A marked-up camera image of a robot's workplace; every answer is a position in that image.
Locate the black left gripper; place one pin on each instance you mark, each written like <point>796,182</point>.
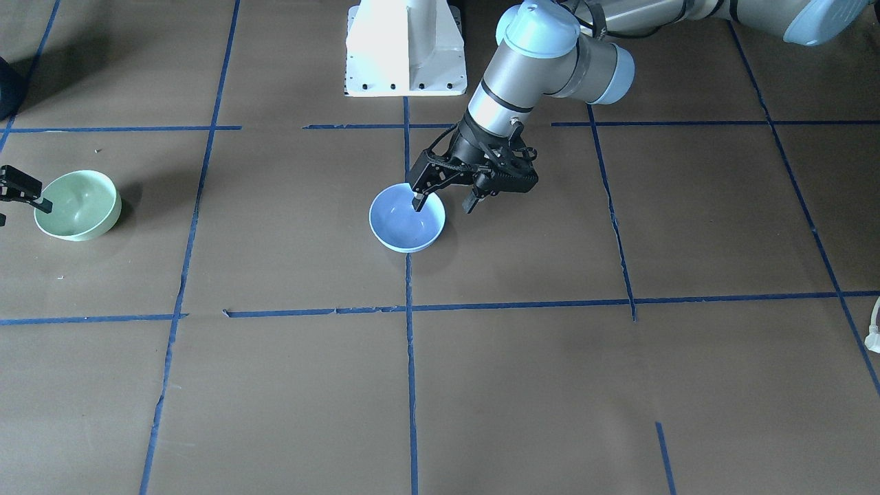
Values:
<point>469,146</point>

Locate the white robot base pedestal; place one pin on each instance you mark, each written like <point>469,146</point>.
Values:
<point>403,49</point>

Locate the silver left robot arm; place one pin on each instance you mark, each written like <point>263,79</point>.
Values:
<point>570,49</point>

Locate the blue bowl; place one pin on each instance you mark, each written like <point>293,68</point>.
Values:
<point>398,226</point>

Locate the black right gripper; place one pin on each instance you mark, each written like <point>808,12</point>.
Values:
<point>18,185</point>

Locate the green bowl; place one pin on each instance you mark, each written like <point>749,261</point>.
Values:
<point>85,205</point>

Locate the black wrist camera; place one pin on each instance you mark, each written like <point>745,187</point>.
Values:
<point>508,170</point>

